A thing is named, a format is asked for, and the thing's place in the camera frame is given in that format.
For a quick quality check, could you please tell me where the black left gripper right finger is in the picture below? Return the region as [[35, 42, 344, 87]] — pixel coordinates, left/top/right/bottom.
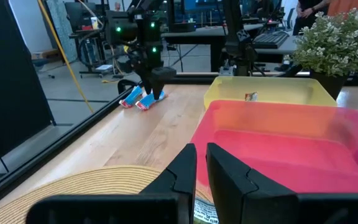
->
[[206, 142, 358, 224]]

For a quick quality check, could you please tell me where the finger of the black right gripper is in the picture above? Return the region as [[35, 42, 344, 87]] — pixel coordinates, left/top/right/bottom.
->
[[151, 77, 167, 100], [140, 79, 152, 95]]

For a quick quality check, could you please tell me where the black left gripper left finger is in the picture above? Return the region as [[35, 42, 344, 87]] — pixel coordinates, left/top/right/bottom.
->
[[26, 142, 198, 224]]

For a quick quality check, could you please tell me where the blue granola bar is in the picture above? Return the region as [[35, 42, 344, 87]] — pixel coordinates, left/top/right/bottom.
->
[[119, 85, 143, 109], [135, 90, 167, 111]]

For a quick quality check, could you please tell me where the silver granola bar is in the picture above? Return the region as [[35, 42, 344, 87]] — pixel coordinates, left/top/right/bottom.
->
[[193, 198, 219, 224]]

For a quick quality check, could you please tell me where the multicoloured granola bar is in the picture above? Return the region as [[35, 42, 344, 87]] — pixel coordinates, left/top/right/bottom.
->
[[244, 91, 259, 102]]

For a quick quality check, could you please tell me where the red plastic bin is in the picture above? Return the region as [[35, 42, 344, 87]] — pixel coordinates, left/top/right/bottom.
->
[[190, 100, 358, 195]]

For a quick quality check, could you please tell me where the dark long desk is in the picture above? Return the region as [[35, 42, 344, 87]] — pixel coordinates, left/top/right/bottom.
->
[[162, 23, 264, 72]]

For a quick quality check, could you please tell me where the black equipment cart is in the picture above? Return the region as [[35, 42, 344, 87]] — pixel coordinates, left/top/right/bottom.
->
[[65, 1, 117, 78]]

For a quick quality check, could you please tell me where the round wooden board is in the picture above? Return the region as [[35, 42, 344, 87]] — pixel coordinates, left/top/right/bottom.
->
[[0, 164, 214, 224]]

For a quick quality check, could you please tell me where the cardboard box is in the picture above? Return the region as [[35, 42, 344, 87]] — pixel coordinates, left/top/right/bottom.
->
[[31, 48, 62, 62]]

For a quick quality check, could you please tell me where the yellow plastic bin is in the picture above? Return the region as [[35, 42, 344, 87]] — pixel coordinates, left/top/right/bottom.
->
[[203, 76, 337, 110]]

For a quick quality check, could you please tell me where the black keyboard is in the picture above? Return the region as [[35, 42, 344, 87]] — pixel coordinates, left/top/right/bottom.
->
[[252, 30, 290, 50]]

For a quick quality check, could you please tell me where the black partition panel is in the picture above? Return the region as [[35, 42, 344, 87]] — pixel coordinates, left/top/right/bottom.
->
[[0, 0, 57, 169]]

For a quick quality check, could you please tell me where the black plant pot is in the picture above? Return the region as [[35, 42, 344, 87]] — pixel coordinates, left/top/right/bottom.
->
[[309, 70, 349, 100]]

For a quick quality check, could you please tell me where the person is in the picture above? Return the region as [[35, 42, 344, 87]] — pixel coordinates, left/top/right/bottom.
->
[[292, 0, 334, 35], [327, 0, 358, 18]]

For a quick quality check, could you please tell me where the artificial white-green plant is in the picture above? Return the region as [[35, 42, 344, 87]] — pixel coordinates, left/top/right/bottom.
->
[[290, 7, 358, 78]]

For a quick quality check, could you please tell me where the yellow cable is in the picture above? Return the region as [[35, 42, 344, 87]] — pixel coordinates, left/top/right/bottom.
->
[[37, 0, 94, 113]]

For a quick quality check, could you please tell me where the black aluminium table frame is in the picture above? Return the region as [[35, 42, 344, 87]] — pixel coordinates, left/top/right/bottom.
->
[[0, 72, 310, 212]]

